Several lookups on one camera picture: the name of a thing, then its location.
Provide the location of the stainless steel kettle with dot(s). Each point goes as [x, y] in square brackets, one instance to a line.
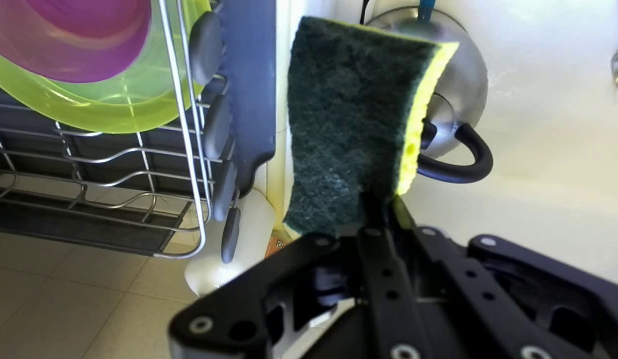
[459, 85]

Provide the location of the green and yellow sponge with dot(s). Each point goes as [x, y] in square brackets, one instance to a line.
[349, 119]

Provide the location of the white pump soap bottle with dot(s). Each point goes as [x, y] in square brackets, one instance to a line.
[246, 239]

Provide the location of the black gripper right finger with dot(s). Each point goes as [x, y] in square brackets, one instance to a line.
[495, 291]

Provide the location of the purple plastic bowl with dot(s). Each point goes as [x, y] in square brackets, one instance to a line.
[70, 32]

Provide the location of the white kitchen sink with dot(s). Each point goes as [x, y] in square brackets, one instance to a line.
[555, 165]

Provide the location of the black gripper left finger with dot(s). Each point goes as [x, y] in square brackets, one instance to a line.
[381, 291]

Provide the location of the green plastic bowl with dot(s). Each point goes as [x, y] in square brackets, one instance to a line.
[90, 105]

